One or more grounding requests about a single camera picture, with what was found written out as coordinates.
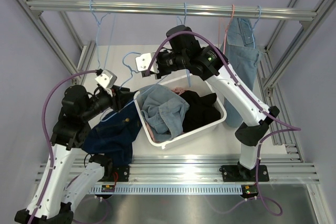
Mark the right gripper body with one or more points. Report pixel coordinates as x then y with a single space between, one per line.
165 64

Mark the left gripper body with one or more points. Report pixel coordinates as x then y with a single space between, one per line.
115 104

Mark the pink skirt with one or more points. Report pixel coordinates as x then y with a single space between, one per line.
168 98

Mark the dark blue denim skirt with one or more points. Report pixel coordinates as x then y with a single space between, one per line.
114 135

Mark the blue hanger of light denim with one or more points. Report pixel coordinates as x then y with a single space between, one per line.
183 22

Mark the light blue denim skirt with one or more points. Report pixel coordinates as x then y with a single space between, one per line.
165 111

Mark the black skirt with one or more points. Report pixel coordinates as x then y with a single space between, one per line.
201 111

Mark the pink wire hanger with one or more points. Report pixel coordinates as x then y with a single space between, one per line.
221 24

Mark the light blue wire hanger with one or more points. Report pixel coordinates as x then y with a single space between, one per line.
102 61

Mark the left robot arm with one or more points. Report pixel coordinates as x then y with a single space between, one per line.
55 201

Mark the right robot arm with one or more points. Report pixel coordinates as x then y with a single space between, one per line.
185 49

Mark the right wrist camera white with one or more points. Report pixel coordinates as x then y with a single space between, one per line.
143 62

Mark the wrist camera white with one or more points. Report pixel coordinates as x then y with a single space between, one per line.
106 79
143 62

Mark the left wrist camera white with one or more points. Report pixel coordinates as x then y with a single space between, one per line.
106 79

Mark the left aluminium frame post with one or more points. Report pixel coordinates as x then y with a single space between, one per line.
33 10

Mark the aluminium frame post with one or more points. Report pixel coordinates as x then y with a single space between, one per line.
290 37
33 10

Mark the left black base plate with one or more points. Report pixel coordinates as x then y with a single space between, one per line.
116 174

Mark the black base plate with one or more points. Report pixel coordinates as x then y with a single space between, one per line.
116 174
238 173

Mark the slotted cable duct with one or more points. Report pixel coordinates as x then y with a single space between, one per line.
205 189

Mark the right aluminium frame post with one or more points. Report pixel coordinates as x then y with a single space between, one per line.
290 37

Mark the aluminium hanging rail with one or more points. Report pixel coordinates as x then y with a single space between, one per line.
192 10

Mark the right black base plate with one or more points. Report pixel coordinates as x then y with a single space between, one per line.
238 173

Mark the front aluminium rail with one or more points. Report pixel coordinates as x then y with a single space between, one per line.
286 169

